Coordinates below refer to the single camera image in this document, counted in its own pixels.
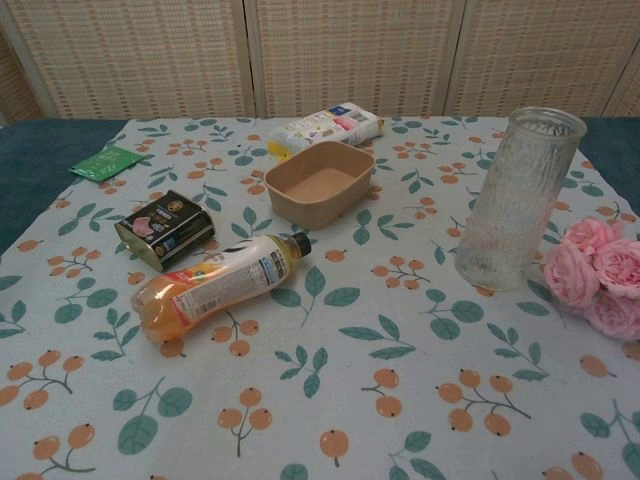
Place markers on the tall textured glass vase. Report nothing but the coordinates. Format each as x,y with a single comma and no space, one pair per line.
515,200

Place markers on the brown paper food container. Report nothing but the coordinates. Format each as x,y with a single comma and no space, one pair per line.
320,187

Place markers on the pink artificial rose bouquet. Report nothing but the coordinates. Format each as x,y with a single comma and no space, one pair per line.
595,280

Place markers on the woven bamboo folding screen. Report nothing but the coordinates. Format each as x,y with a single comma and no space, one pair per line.
320,55

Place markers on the green sachet packet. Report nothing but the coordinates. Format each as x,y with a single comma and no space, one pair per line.
106,163

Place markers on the white printed snack package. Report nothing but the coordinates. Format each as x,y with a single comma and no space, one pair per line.
325,129

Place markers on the orange juice plastic bottle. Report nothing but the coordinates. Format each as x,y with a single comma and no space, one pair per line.
215,287

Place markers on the floral orange fruit tablecloth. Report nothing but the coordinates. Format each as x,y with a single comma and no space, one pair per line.
320,350

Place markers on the black luncheon meat tin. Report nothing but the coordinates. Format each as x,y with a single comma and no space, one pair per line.
162,230

